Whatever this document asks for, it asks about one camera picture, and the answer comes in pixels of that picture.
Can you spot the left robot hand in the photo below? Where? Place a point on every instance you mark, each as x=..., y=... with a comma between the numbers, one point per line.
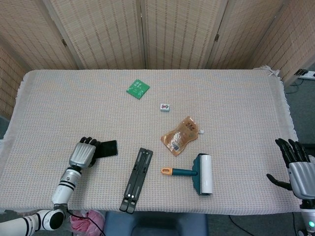
x=83, y=153

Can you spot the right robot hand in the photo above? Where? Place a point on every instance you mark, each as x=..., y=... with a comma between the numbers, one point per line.
x=297, y=169

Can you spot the black smartphone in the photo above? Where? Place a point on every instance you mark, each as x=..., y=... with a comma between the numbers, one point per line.
x=108, y=148

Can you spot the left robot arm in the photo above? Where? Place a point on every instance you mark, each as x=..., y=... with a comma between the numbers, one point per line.
x=49, y=199

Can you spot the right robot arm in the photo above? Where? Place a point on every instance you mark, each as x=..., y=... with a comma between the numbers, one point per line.
x=308, y=216

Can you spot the black folding laptop stand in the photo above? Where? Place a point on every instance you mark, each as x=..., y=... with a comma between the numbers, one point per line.
x=136, y=180

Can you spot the pink plastic bag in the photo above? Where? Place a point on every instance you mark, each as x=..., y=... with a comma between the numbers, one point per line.
x=94, y=221

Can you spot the beige woven tablecloth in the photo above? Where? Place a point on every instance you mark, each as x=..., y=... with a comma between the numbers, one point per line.
x=152, y=118

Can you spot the green square packet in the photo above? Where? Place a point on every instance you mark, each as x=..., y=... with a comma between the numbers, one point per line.
x=138, y=89

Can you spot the white mahjong tile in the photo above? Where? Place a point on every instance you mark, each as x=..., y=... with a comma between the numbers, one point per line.
x=165, y=107

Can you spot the white power strip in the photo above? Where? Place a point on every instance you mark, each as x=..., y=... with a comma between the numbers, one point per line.
x=306, y=73

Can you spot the orange spouted food pouch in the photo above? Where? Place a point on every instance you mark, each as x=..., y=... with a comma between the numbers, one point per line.
x=180, y=137

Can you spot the blue chair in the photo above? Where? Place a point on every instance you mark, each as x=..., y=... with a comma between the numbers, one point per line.
x=156, y=223

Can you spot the teal lint roller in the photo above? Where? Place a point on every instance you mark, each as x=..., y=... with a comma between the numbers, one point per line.
x=197, y=174

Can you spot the bamboo folding screen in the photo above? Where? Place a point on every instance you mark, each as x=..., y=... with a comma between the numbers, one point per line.
x=157, y=34

